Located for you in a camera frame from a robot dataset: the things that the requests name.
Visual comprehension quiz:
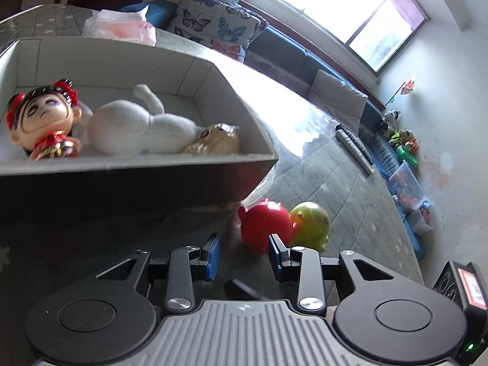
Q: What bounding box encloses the tan peanut toy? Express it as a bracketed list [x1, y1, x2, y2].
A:
[180, 123, 241, 155]

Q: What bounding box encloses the yellow-green ball toy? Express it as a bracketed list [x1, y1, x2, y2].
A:
[289, 201, 331, 253]

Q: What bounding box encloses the red pinwheel toy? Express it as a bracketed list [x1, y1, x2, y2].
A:
[383, 79, 416, 109]

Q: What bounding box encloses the red ball toy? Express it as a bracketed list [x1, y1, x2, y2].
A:
[238, 199, 293, 254]

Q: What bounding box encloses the red black doll figure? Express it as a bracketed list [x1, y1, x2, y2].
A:
[5, 79, 94, 161]

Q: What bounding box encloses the pink tissue pack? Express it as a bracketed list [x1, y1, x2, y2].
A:
[82, 9, 157, 46]

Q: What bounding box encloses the window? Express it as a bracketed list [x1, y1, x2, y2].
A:
[253, 0, 428, 73]

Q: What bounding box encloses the white cushion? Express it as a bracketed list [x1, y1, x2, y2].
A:
[308, 69, 368, 132]

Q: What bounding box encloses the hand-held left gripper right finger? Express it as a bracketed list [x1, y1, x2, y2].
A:
[267, 234, 399, 315]

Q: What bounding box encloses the cardboard box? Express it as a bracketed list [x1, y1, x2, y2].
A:
[0, 36, 281, 214]

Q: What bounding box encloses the clear plastic storage box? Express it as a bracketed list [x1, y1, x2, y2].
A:
[387, 162, 425, 214]

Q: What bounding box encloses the black white plush toy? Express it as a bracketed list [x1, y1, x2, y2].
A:
[382, 109, 402, 131]

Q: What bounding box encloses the blue sofa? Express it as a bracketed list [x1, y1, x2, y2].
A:
[118, 0, 428, 264]

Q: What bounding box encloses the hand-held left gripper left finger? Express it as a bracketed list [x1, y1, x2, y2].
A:
[95, 232, 222, 312]

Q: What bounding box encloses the silver remote control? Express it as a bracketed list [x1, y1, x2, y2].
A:
[335, 129, 374, 178]

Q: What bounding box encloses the green plastic toy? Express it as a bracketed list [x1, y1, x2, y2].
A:
[396, 143, 421, 169]

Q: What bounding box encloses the brown plush toy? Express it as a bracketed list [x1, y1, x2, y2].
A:
[387, 129, 419, 149]

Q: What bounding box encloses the butterfly print pillow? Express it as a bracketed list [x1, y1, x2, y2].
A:
[167, 0, 252, 63]
[225, 2, 271, 46]

